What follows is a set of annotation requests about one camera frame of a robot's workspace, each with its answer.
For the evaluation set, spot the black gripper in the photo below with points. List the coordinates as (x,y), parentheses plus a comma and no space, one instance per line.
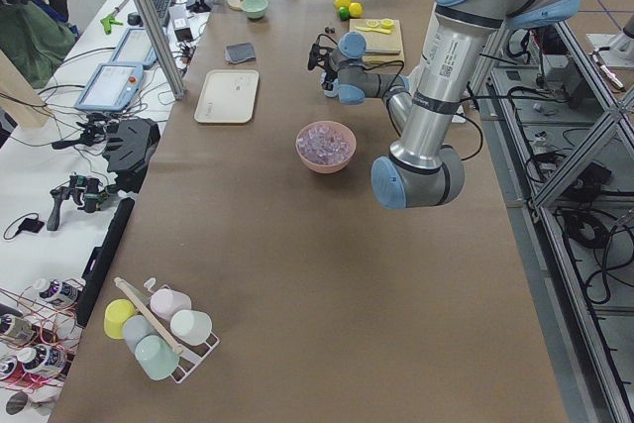
(327,77)

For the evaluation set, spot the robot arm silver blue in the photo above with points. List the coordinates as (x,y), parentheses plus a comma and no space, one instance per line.
(420,169)

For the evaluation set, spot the clear ice cubes pile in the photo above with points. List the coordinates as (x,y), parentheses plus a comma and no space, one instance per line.
(322,144)

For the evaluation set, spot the pink cup on rack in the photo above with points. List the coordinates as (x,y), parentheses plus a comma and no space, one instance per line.
(165,302)

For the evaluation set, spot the white cup on rack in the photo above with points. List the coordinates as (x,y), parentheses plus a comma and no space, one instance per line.
(191,326)

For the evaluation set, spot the yellow cup on rack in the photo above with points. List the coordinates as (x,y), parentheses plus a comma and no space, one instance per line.
(116,314)

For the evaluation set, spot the grey cup on rack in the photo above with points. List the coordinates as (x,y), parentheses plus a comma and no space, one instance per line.
(135,329)

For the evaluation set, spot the mint cup on rack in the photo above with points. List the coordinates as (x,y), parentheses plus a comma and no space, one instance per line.
(156,357)

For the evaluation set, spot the steel muddler black tip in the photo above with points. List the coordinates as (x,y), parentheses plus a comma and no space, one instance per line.
(383,51)

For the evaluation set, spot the yellow plastic knife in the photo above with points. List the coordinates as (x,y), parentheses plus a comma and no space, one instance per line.
(368,29)

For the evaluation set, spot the wooden cutting board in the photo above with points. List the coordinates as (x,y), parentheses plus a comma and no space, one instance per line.
(389,39)

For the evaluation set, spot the green lime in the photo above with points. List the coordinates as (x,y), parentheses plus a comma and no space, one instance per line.
(344,13)

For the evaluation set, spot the yellow lemon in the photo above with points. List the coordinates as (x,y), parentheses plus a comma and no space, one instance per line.
(355,10)
(338,4)

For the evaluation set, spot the pink bowl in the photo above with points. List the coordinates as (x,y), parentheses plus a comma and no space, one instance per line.
(326,169)

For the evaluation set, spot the grey folded cloth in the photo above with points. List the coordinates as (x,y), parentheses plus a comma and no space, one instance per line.
(239,53)

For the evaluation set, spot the mint green bowl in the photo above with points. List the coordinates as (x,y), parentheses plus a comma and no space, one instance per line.
(254,9)

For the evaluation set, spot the cream rabbit tray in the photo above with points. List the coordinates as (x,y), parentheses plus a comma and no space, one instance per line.
(228,96)

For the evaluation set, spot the blue teach pendant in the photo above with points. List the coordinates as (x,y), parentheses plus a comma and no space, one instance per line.
(135,46)
(111,87)

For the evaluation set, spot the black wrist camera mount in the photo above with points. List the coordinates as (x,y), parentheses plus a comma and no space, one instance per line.
(318,57)

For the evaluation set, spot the aluminium frame post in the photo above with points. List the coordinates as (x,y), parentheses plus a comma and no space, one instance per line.
(161,46)

